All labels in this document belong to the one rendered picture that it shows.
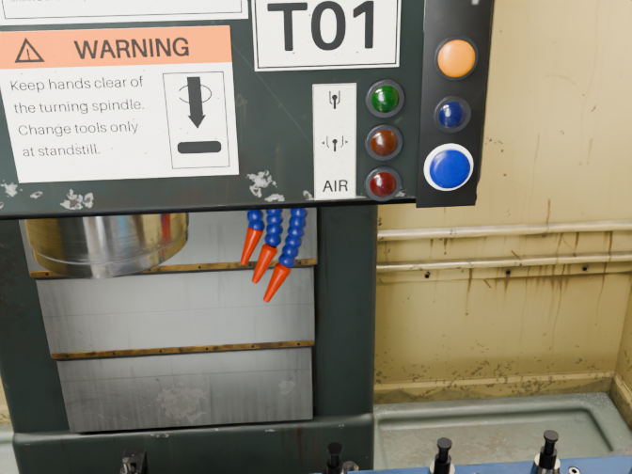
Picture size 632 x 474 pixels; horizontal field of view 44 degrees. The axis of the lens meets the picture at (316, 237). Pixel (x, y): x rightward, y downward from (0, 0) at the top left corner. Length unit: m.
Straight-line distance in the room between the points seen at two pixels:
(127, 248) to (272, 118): 0.25
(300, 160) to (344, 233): 0.79
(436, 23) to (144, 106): 0.21
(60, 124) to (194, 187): 0.10
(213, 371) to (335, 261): 0.30
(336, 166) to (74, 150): 0.18
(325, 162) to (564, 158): 1.26
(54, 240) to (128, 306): 0.62
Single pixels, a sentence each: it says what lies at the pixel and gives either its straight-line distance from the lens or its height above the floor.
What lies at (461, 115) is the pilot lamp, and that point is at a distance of 0.56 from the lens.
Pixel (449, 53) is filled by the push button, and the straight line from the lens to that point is 0.55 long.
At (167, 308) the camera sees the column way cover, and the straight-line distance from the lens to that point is 1.37.
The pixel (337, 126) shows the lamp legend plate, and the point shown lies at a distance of 0.56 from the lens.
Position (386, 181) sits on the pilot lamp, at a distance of 0.57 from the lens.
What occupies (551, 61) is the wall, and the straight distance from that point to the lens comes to 1.71.
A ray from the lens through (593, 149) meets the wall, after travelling 1.80.
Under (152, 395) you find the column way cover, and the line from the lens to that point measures 1.48.
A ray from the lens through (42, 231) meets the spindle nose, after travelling 0.77.
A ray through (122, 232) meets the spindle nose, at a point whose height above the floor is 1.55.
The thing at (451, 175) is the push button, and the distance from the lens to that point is 0.57.
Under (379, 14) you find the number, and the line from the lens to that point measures 0.54.
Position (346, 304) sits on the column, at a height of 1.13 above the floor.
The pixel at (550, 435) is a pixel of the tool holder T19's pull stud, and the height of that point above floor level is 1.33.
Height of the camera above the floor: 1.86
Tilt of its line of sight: 26 degrees down
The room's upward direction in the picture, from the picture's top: 1 degrees counter-clockwise
